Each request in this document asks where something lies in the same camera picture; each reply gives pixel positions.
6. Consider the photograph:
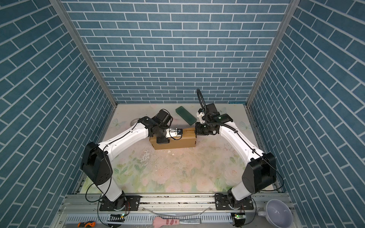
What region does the pink handled knife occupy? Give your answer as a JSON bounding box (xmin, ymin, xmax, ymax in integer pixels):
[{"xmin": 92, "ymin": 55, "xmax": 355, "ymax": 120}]
[{"xmin": 153, "ymin": 217, "xmax": 201, "ymax": 228}]

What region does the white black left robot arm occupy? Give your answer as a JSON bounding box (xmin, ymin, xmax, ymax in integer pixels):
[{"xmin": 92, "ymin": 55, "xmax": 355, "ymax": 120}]
[{"xmin": 80, "ymin": 109, "xmax": 173, "ymax": 211}]

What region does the orange black screwdriver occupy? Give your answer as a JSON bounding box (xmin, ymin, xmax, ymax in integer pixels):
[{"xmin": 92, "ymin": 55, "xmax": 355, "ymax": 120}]
[{"xmin": 78, "ymin": 221, "xmax": 96, "ymax": 228}]

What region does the brown cardboard box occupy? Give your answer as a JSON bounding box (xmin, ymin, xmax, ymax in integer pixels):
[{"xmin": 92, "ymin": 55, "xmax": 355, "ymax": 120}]
[{"xmin": 149, "ymin": 128, "xmax": 197, "ymax": 150}]

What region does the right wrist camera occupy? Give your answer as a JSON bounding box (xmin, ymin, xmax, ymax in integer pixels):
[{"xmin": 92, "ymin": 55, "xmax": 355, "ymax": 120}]
[{"xmin": 197, "ymin": 112, "xmax": 205, "ymax": 124}]

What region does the dark green flat block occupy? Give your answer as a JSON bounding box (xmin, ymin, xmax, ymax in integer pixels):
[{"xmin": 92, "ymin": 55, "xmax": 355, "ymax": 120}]
[{"xmin": 175, "ymin": 106, "xmax": 197, "ymax": 125}]

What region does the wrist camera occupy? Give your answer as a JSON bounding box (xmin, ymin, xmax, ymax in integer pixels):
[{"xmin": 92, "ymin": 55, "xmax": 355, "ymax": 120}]
[
  {"xmin": 197, "ymin": 112, "xmax": 205, "ymax": 124},
  {"xmin": 165, "ymin": 128, "xmax": 183, "ymax": 140}
]

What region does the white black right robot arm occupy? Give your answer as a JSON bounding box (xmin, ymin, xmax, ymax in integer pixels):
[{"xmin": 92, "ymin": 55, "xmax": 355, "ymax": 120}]
[{"xmin": 195, "ymin": 103, "xmax": 277, "ymax": 209}]

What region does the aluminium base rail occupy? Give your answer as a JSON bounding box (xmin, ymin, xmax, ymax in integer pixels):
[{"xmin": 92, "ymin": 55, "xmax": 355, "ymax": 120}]
[{"xmin": 51, "ymin": 192, "xmax": 301, "ymax": 228}]

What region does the clear tape roll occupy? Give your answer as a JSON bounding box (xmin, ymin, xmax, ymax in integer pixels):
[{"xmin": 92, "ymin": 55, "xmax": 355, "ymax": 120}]
[{"xmin": 130, "ymin": 118, "xmax": 140, "ymax": 128}]

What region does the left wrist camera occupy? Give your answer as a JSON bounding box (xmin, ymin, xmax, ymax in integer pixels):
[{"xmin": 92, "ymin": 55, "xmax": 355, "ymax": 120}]
[{"xmin": 165, "ymin": 128, "xmax": 183, "ymax": 140}]

